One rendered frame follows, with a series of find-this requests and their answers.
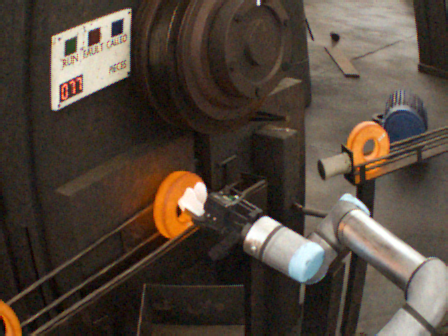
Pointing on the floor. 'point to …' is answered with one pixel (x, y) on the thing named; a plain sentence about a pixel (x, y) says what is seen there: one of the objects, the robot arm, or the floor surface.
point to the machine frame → (107, 172)
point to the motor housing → (324, 300)
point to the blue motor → (404, 117)
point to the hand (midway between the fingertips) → (180, 198)
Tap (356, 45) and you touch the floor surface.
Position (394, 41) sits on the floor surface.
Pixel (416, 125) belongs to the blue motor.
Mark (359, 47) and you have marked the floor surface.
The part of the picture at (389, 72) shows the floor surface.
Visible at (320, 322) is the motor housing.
